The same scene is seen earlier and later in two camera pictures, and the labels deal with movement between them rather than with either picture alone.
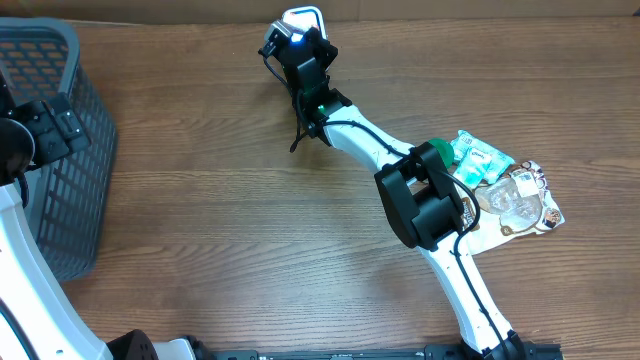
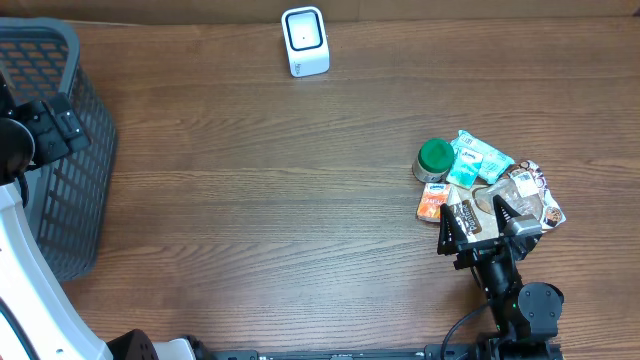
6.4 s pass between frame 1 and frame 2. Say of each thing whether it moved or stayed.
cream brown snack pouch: stayed
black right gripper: moved
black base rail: stayed
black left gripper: stayed
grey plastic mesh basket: stayed
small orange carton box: moved
